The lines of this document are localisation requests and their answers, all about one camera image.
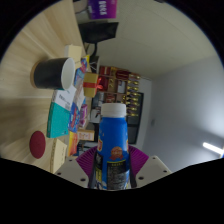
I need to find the black mug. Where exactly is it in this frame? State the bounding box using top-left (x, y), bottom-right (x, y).
top-left (30, 57), bottom-right (77, 91)

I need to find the flat round red coaster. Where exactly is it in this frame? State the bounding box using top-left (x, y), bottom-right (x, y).
top-left (29, 130), bottom-right (47, 160)

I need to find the yellow gift box red ribbon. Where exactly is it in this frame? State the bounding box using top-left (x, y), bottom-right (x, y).
top-left (82, 72), bottom-right (104, 98)

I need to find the orange red book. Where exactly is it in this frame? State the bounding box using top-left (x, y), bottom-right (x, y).
top-left (68, 130), bottom-right (79, 157)

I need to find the purple sign board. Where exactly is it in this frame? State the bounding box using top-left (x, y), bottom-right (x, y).
top-left (87, 0), bottom-right (118, 20)

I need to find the blue colourful book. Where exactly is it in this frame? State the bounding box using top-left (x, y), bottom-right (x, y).
top-left (73, 57), bottom-right (88, 88)

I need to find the standing paper card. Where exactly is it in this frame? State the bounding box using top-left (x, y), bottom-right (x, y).
top-left (77, 129), bottom-right (95, 142)

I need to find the wooden shelf unit with trophies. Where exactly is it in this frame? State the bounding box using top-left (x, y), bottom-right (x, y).
top-left (94, 65), bottom-right (143, 118)

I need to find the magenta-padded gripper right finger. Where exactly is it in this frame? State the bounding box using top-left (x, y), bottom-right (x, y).
top-left (128, 144), bottom-right (173, 189)

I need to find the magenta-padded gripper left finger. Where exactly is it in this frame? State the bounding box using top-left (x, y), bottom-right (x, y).
top-left (54, 146), bottom-right (101, 190)

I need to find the black framed glass door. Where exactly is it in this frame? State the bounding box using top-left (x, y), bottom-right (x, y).
top-left (126, 91), bottom-right (145, 145)

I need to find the blue bottle with white cap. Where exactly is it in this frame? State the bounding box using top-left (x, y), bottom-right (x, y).
top-left (94, 102), bottom-right (132, 191)

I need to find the black office chair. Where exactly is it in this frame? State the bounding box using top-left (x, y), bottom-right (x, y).
top-left (78, 21), bottom-right (120, 58)

